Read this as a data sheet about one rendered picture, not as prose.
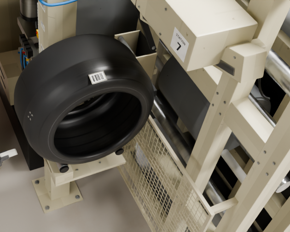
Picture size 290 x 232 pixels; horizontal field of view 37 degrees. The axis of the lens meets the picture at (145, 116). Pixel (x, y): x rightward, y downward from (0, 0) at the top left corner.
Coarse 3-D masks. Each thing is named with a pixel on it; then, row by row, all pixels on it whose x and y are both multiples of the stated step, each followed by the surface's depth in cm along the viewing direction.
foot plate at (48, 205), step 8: (40, 184) 291; (72, 184) 295; (40, 192) 287; (72, 192) 290; (40, 200) 283; (48, 200) 284; (56, 200) 285; (64, 200) 286; (72, 200) 286; (80, 200) 288; (48, 208) 280; (56, 208) 281
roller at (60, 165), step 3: (57, 162) 197; (57, 165) 197; (60, 165) 195; (63, 165) 195; (66, 165) 196; (60, 168) 195; (63, 168) 195; (66, 168) 196; (60, 171) 196; (63, 171) 196; (66, 171) 198
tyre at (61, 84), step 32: (32, 64) 169; (64, 64) 163; (96, 64) 162; (128, 64) 170; (32, 96) 165; (64, 96) 159; (96, 96) 213; (128, 96) 209; (32, 128) 167; (64, 128) 210; (96, 128) 212; (128, 128) 206; (64, 160) 186
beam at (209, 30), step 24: (144, 0) 154; (168, 0) 141; (192, 0) 144; (216, 0) 146; (168, 24) 143; (192, 24) 134; (216, 24) 136; (240, 24) 138; (168, 48) 148; (192, 48) 134; (216, 48) 139
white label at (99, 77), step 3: (99, 72) 161; (102, 72) 161; (90, 75) 160; (93, 75) 160; (96, 75) 160; (99, 75) 161; (102, 75) 161; (90, 78) 159; (93, 78) 160; (96, 78) 160; (99, 78) 160; (102, 78) 160; (105, 78) 161; (93, 81) 159; (96, 81) 159; (99, 81) 160
